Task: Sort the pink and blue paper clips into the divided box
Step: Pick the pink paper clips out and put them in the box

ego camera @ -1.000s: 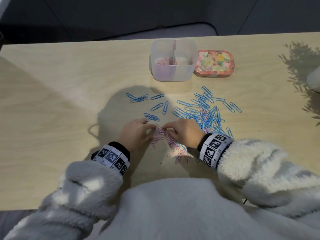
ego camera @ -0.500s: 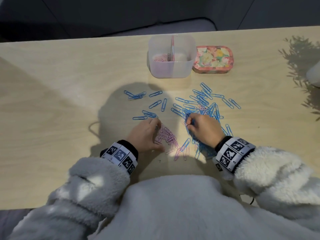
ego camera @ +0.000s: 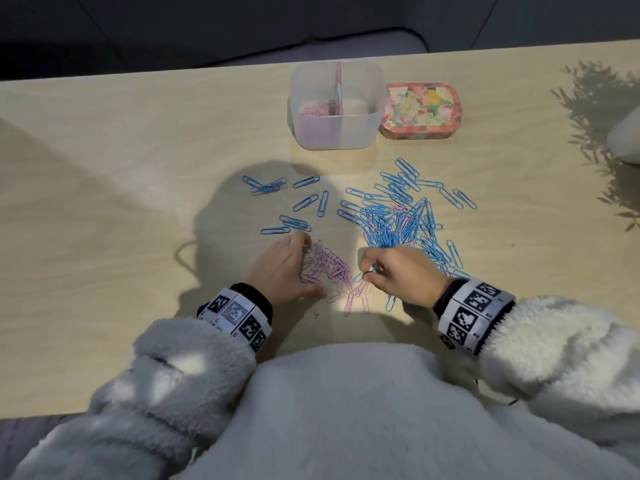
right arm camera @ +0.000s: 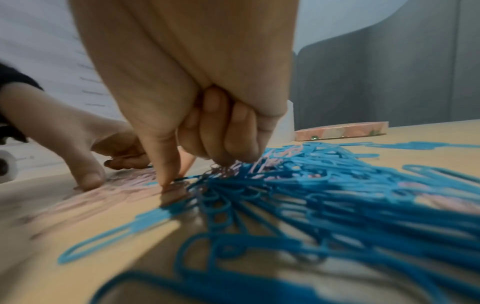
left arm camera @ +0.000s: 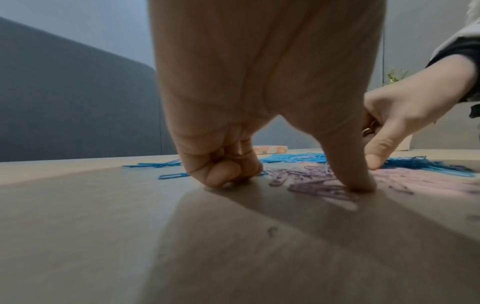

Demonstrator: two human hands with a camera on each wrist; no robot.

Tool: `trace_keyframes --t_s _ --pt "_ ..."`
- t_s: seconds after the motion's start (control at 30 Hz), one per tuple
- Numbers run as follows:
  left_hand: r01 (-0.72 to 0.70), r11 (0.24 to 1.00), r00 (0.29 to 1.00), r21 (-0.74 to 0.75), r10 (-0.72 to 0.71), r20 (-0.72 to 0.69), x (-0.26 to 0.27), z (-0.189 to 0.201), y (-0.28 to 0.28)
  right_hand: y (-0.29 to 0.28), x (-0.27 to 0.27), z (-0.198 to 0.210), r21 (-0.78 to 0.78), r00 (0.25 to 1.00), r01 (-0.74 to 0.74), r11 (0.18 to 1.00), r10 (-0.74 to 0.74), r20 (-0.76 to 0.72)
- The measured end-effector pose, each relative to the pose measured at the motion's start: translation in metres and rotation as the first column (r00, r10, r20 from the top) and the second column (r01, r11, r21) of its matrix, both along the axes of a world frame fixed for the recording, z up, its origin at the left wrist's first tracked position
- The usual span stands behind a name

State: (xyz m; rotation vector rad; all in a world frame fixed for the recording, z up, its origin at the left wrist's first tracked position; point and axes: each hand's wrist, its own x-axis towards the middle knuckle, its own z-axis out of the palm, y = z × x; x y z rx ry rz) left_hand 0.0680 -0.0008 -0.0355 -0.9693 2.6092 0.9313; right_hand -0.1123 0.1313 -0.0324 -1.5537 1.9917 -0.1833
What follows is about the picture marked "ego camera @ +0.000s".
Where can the right wrist marker band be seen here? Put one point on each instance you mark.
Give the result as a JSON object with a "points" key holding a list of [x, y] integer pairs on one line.
{"points": [[472, 309]]}

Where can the cluster of blue paper clips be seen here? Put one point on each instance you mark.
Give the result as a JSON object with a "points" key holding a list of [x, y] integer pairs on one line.
{"points": [[395, 219], [270, 187]]}

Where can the left wrist marker band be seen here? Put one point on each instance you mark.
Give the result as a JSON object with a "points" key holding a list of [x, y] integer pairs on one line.
{"points": [[235, 314]]}

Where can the grey high-back sofa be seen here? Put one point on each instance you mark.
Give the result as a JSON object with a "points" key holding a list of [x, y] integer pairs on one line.
{"points": [[325, 44]]}

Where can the person's right forearm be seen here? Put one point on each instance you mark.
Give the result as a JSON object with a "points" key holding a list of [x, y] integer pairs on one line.
{"points": [[560, 349]]}

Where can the translucent divided plastic box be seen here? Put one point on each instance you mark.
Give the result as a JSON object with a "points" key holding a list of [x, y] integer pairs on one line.
{"points": [[345, 132]]}

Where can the white marker tag device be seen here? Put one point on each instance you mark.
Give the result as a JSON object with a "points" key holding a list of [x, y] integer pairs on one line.
{"points": [[446, 341]]}

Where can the pink floral tin lid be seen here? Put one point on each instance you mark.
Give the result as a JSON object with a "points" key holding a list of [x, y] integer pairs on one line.
{"points": [[420, 109]]}

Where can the person's left hand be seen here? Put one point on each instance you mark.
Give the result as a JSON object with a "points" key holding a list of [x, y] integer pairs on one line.
{"points": [[280, 274]]}

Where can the green plant in white pot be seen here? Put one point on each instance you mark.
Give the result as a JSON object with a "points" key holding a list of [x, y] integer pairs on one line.
{"points": [[627, 139]]}

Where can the person's white fleece torso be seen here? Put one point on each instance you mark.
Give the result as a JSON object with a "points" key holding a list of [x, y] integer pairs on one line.
{"points": [[375, 419]]}

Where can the wrist marker band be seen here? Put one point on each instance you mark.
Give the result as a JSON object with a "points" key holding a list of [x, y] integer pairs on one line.
{"points": [[472, 309], [235, 314]]}

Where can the person's right hand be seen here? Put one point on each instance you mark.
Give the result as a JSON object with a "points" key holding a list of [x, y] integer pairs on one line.
{"points": [[407, 277]]}

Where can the person's left forearm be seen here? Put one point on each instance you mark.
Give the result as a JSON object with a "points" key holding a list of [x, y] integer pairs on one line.
{"points": [[165, 384]]}

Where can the heap of pink paper clips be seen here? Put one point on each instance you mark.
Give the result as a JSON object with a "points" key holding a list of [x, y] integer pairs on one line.
{"points": [[315, 110]]}

